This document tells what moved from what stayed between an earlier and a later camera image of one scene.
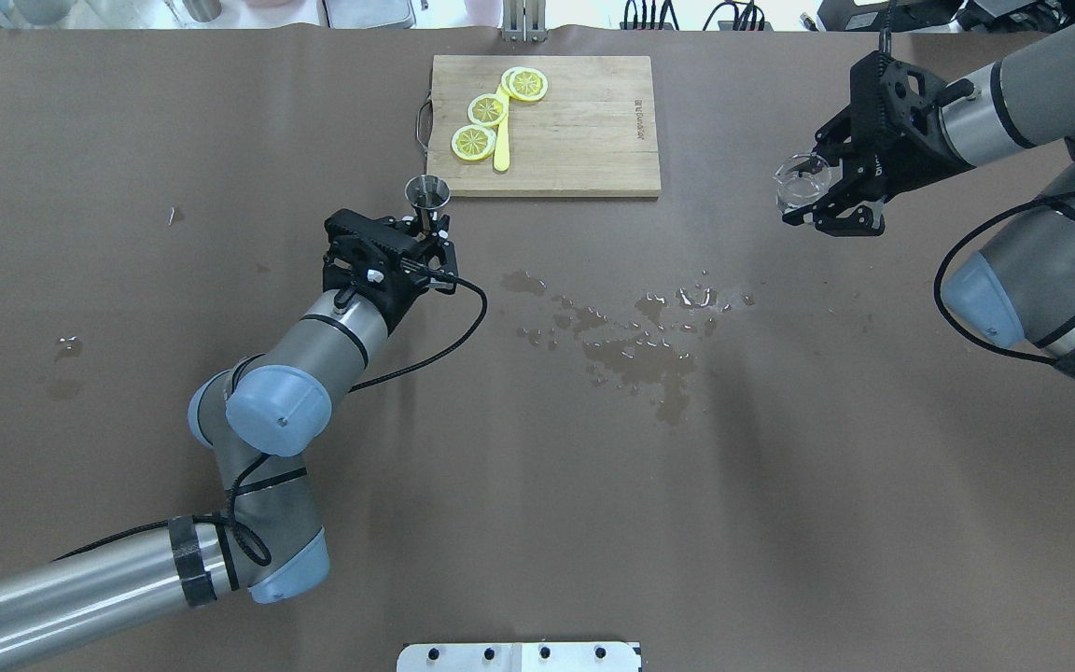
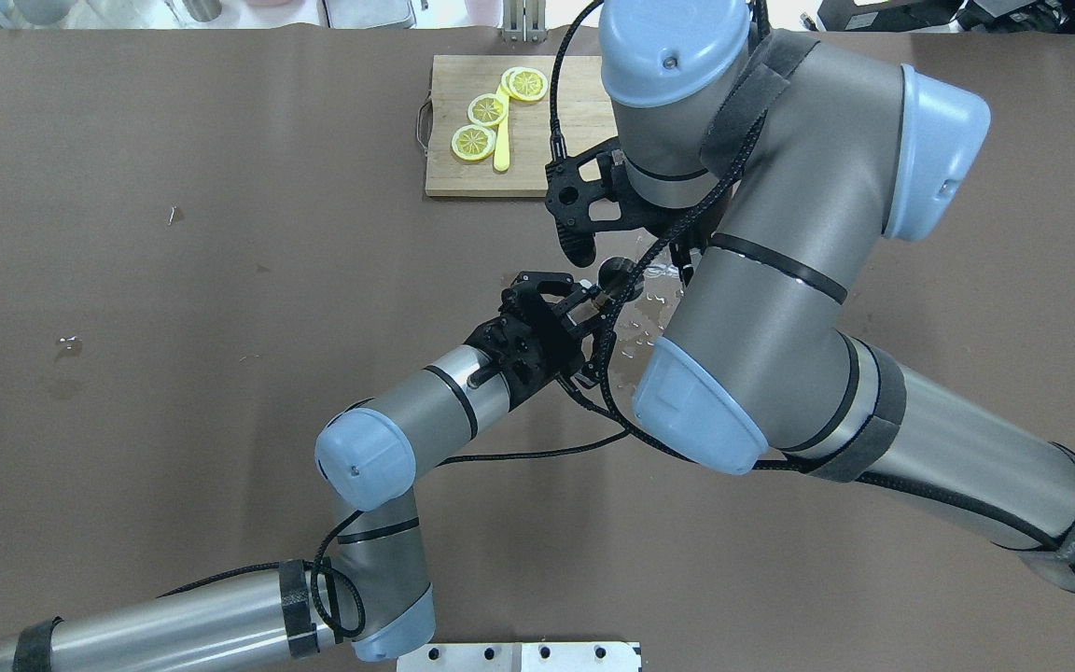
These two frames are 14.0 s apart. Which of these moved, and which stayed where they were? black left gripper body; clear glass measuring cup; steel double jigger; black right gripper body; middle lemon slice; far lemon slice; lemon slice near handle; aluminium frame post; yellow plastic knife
Moved: steel double jigger; black left gripper body; clear glass measuring cup; black right gripper body
Stayed: lemon slice near handle; aluminium frame post; yellow plastic knife; far lemon slice; middle lemon slice
